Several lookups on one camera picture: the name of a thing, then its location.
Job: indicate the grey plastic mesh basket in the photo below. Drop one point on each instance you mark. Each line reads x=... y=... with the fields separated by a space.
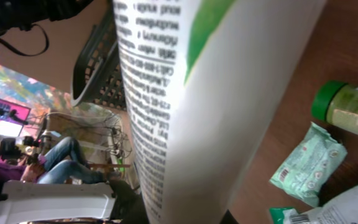
x=97 y=75

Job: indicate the green white wipes pack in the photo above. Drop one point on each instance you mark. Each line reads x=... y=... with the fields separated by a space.
x=342 y=209

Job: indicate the green lid spice jar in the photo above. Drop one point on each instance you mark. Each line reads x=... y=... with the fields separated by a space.
x=337 y=104

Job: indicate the white tube carton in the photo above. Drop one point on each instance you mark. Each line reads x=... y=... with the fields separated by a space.
x=202 y=81

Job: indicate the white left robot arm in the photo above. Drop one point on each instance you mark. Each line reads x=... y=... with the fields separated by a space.
x=24 y=201

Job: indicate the mint green tissue pack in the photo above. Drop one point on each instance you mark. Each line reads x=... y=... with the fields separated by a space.
x=309 y=165

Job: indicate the pink computer monitor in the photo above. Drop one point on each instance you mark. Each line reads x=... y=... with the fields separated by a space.
x=14 y=118

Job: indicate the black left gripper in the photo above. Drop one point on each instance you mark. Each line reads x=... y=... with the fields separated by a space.
x=24 y=14

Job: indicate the seated person in jeans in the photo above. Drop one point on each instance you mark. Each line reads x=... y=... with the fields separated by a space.
x=63 y=161

